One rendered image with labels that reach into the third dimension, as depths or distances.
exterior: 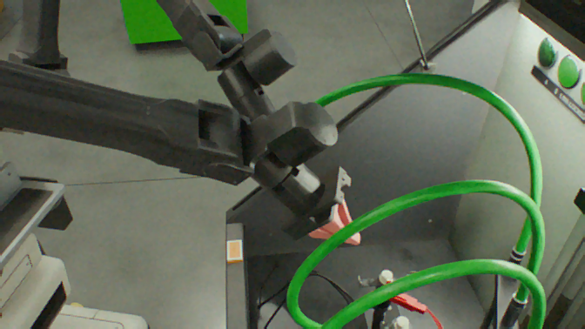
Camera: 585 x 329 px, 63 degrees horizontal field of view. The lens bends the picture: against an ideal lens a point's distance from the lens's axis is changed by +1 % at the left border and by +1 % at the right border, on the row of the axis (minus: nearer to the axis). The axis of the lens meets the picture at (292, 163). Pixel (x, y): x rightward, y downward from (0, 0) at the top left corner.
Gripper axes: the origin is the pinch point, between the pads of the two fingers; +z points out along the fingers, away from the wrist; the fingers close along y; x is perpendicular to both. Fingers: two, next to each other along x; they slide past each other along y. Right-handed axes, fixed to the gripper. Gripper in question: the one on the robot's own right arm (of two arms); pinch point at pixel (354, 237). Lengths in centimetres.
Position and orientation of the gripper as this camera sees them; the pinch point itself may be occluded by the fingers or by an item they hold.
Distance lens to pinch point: 66.7
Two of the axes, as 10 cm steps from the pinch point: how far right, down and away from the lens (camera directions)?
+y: 7.0, -4.8, -5.3
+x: 1.6, -6.2, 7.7
